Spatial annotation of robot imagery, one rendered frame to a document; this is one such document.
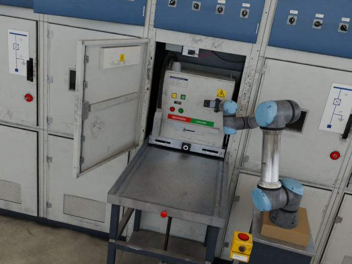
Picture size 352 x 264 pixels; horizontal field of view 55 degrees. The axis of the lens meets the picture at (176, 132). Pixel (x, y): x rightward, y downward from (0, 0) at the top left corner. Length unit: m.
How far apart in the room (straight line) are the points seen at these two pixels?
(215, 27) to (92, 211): 1.63
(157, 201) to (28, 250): 1.31
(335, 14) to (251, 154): 0.97
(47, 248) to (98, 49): 1.58
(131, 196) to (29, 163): 1.20
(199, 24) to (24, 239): 2.01
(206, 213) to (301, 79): 1.00
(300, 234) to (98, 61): 1.37
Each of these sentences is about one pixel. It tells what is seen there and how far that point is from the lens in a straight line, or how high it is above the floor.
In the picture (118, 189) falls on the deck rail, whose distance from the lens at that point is 1.84.
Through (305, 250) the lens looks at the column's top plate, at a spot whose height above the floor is 0.75.
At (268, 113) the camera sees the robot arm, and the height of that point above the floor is 1.41.
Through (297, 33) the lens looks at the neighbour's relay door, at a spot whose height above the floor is 1.74.
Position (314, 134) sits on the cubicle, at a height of 1.16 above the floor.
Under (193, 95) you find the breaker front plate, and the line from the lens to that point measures 2.26.
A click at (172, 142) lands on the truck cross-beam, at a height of 0.90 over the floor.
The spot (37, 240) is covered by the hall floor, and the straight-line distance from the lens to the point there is 2.88.
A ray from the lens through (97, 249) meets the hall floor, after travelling 2.77.
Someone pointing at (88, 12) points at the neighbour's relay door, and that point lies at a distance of 2.13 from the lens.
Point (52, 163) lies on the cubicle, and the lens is 2.70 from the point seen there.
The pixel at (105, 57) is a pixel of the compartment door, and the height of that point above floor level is 1.49.
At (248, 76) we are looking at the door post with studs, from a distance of 2.18.
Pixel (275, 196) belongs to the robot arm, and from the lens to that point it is 1.71.
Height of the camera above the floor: 1.80
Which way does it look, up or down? 20 degrees down
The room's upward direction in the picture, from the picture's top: 8 degrees clockwise
